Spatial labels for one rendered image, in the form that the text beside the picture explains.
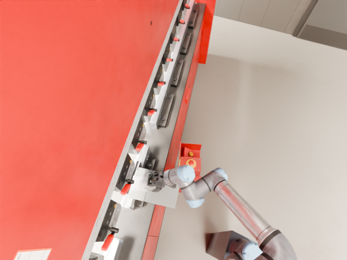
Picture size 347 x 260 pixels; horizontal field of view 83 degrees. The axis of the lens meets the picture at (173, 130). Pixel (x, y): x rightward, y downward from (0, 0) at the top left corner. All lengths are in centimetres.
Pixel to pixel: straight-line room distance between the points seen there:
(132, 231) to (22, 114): 101
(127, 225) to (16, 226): 88
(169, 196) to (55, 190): 74
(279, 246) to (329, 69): 325
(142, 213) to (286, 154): 186
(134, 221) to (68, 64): 101
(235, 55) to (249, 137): 144
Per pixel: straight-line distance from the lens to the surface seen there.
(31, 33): 41
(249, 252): 118
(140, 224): 128
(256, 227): 84
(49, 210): 53
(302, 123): 294
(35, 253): 56
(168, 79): 161
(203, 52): 306
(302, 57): 381
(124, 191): 86
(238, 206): 87
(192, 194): 91
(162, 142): 140
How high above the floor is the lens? 213
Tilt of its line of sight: 61 degrees down
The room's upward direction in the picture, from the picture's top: 2 degrees counter-clockwise
